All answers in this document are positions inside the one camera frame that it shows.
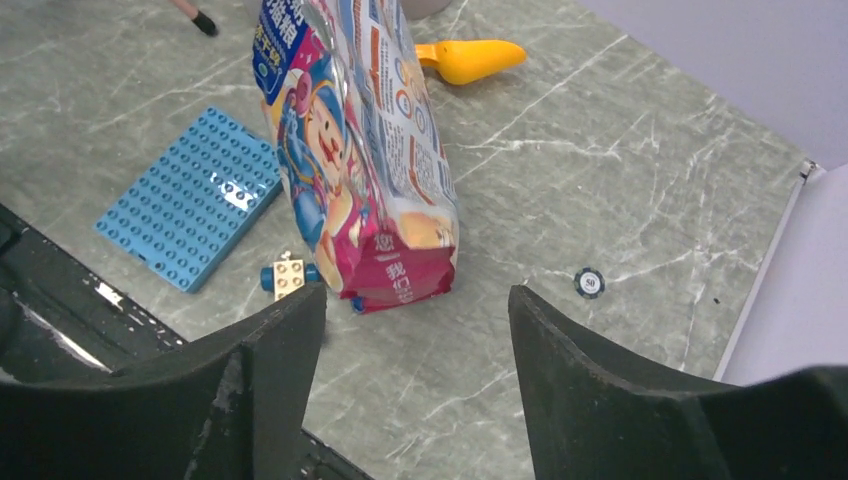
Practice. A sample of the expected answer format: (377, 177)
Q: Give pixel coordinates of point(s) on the pink pet food bag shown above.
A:
(358, 148)

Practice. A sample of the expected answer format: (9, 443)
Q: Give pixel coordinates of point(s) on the pink stand legs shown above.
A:
(205, 24)

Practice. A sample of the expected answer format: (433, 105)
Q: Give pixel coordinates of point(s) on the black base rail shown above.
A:
(57, 322)

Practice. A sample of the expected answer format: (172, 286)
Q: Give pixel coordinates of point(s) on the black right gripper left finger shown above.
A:
(229, 405)

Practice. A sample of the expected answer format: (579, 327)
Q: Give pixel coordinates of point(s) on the blue studded building baseplate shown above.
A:
(184, 215)

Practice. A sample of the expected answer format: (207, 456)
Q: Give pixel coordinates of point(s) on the beige toy car blue wheels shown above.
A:
(287, 274)

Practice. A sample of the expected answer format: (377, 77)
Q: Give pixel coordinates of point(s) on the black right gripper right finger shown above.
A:
(596, 410)

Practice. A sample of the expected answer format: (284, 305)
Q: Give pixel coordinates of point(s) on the aluminium frame rail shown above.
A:
(808, 169)

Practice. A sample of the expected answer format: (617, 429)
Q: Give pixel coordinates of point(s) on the dark poker chip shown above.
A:
(589, 283)

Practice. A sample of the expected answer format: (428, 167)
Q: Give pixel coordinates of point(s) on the yellow plastic scoop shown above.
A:
(461, 62)

